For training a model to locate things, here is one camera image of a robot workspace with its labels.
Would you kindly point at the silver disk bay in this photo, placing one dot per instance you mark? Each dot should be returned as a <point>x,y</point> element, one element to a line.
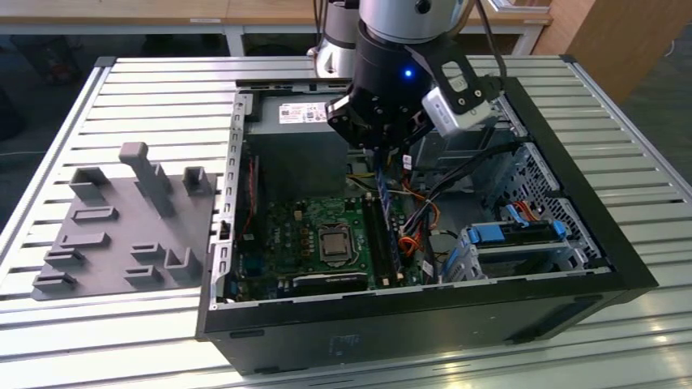
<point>518,259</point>

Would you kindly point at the blue RAM stick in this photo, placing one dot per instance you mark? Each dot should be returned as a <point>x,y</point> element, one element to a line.
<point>384,190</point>

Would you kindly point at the white framed desk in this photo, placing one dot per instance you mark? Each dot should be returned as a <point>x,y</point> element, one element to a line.
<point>161,27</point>

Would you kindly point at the grey parts rack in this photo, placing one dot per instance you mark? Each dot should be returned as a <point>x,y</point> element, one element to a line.
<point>108,243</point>

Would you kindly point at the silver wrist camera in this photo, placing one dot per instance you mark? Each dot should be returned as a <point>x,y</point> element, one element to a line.
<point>448,117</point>

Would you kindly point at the wooden cabinet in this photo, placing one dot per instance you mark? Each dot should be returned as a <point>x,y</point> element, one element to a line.
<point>610,40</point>

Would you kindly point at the grey power supply unit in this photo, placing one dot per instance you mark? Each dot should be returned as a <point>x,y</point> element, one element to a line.
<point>297,154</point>

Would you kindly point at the green motherboard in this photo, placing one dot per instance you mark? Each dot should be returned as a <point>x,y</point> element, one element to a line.
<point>281,243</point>

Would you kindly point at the silver drive cage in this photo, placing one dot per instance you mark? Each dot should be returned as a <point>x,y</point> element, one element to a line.
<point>464,152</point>

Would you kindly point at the hard disk in blue carrier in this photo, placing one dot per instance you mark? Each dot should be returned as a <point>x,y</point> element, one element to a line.
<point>513,235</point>

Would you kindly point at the black camera bracket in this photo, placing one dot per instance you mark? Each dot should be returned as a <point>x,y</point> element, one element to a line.
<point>440,61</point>

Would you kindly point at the black open PC case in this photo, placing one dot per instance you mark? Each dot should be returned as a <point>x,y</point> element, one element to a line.
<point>378,324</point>

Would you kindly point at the black empty RAM slot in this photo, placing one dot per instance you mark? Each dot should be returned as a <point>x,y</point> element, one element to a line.
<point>374,239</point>

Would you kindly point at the round grey speaker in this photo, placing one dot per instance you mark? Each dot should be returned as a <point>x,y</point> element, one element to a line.
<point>444,243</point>

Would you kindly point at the black graphics card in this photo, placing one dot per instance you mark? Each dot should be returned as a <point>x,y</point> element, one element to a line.
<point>329,281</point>

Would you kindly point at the CPU in silver socket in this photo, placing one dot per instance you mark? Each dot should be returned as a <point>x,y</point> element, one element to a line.
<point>334,245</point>

